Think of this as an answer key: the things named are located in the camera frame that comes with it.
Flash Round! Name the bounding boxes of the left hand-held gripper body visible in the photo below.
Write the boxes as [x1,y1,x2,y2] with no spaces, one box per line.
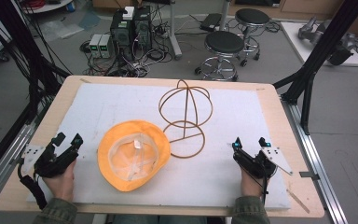
[21,143,79,179]

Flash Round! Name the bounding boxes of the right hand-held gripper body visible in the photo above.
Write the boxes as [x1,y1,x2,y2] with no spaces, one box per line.
[232,145,294,180]

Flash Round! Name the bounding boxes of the brown wire hat stand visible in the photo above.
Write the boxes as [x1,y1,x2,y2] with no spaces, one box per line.
[158,78,214,160]

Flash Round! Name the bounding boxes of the orange bucket hat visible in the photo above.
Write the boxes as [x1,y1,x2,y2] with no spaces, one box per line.
[97,119,172,192]

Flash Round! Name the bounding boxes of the person's right hand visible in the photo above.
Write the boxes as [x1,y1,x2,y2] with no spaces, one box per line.
[240,168,268,199]

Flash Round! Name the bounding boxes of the person's left hand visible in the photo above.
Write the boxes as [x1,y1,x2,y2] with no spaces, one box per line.
[41,159,76,203]

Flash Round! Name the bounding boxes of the white foam mat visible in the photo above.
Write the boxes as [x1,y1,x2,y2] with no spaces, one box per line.
[27,82,292,211]

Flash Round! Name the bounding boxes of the grey metal clip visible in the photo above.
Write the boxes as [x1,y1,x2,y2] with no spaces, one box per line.
[298,171,321,181]

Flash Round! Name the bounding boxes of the wooden stick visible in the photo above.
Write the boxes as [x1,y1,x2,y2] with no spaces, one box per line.
[286,189,311,215]

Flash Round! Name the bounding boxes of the grey power supply unit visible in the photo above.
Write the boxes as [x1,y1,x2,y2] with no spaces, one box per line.
[89,34,103,59]
[99,34,115,60]

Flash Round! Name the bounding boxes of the black round stool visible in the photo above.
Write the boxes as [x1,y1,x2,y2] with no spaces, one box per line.
[194,30,247,83]
[234,7,271,68]

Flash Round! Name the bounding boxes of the white floor board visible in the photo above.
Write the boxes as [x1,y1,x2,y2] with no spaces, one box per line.
[280,21,358,68]

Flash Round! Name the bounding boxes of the clear plastic sheet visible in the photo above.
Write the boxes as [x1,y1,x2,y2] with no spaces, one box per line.
[39,19,86,40]

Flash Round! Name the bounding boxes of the black computer tower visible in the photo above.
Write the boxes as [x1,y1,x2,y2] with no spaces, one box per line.
[109,10,135,61]
[132,5,154,52]

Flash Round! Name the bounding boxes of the black flat box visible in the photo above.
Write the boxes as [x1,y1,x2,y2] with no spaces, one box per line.
[199,12,224,33]

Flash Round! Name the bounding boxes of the grey table leg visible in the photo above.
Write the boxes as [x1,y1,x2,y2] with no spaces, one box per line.
[167,0,184,61]

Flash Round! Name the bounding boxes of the white box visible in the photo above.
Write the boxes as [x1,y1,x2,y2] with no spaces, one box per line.
[122,6,136,21]

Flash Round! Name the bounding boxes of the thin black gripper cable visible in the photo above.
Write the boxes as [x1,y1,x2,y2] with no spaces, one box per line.
[261,167,269,205]

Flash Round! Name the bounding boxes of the black sleeved gripper cable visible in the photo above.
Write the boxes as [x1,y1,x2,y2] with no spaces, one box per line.
[17,158,48,210]

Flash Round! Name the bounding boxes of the aluminium rail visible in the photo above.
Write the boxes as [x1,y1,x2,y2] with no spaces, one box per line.
[280,95,350,224]
[0,120,46,210]

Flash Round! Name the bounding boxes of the tangle of floor cables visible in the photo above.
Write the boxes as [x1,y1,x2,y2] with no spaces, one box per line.
[79,21,176,78]

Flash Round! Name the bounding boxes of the black metal frame post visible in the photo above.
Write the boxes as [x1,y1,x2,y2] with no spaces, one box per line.
[272,0,358,136]
[0,0,73,123]

